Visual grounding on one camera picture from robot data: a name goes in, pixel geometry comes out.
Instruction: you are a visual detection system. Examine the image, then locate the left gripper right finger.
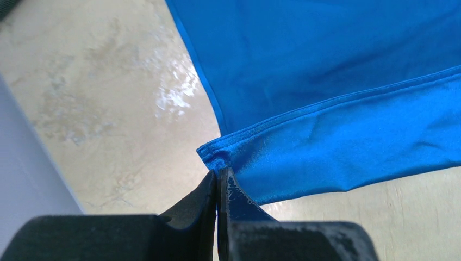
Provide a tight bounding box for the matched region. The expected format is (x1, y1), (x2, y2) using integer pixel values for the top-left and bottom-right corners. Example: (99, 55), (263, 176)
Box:
(217, 168), (378, 260)

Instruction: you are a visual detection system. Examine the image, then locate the blue cloth napkin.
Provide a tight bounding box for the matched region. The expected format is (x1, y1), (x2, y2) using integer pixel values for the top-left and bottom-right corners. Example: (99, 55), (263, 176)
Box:
(167, 1), (460, 204)

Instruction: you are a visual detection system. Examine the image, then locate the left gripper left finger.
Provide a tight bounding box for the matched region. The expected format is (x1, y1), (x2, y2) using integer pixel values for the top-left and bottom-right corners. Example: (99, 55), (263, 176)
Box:
(1, 171), (217, 260)

